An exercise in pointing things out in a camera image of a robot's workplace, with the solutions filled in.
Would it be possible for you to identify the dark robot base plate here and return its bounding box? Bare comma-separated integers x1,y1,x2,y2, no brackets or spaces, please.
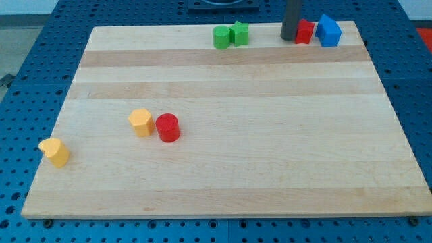
185,0,260,12

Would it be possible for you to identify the red cylinder block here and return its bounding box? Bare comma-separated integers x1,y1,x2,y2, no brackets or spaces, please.
155,113,181,142

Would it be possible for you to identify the blue house-shaped block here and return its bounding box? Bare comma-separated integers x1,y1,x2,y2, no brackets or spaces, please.
315,14,342,47

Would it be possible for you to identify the yellow hexagon block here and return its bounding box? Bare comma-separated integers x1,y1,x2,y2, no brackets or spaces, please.
128,109,155,137

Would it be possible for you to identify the green star block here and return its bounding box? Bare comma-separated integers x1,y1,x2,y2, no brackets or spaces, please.
229,21,249,47

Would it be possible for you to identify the red star block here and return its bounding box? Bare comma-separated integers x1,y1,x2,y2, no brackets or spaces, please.
294,19,315,44

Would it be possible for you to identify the green cylinder block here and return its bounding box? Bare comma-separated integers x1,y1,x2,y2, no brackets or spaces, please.
213,26,231,49

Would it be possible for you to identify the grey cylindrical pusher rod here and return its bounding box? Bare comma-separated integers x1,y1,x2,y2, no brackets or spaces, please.
280,0,302,41

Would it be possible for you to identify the yellow heart block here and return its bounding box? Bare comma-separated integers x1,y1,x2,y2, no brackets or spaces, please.
38,138,70,168

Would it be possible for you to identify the blue perforated table mat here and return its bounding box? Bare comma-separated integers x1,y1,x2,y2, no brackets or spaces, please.
1,1,431,242

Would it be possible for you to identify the wooden board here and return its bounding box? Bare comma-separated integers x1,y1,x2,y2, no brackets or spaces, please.
22,21,431,219

